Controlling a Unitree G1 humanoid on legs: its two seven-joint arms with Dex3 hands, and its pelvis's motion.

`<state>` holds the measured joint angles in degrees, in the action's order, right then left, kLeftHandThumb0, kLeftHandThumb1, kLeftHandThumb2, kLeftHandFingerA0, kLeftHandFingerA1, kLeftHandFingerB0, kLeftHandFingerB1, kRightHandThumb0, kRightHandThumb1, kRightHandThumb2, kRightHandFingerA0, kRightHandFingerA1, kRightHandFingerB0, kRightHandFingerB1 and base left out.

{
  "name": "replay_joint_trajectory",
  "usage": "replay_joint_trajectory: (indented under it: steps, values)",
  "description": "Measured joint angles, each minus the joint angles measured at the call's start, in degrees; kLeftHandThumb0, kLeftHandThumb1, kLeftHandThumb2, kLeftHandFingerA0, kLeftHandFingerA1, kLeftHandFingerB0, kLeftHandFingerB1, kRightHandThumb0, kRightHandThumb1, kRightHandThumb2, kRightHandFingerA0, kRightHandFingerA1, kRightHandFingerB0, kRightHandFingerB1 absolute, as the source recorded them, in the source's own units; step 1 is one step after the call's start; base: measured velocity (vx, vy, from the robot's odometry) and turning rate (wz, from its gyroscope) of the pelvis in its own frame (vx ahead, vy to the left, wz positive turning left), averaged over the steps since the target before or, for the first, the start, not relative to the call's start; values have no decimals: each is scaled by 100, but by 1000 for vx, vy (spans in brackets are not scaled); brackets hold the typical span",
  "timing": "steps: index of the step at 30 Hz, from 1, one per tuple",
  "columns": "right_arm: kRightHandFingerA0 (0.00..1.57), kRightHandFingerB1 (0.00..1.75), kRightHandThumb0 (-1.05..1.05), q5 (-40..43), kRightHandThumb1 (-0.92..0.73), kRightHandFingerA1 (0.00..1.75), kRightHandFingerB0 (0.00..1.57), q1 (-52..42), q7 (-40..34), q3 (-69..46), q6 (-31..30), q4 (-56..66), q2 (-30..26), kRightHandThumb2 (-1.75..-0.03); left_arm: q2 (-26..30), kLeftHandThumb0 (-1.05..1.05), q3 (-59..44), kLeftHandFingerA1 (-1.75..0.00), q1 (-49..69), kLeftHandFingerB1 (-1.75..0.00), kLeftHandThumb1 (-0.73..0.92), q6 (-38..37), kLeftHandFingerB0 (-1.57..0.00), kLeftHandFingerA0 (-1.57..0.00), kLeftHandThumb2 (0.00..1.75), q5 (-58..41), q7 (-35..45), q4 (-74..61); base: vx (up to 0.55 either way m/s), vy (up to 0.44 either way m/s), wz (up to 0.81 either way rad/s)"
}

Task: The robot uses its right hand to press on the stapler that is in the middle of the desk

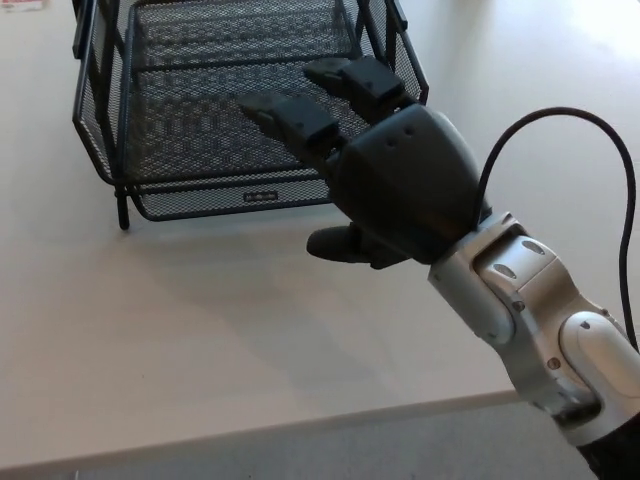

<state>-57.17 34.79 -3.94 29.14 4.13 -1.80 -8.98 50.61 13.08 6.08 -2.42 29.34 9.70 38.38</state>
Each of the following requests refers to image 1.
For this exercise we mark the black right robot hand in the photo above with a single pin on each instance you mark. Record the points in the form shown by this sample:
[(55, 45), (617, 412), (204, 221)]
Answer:
[(415, 175)]

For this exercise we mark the black mesh tray with label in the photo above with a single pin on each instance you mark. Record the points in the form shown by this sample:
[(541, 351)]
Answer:
[(200, 198)]

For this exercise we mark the red and white paper box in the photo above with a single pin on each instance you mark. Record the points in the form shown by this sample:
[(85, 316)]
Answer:
[(20, 5)]

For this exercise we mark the black metal tray rack frame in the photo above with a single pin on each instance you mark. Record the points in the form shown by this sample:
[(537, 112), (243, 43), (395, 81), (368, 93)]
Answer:
[(123, 216)]

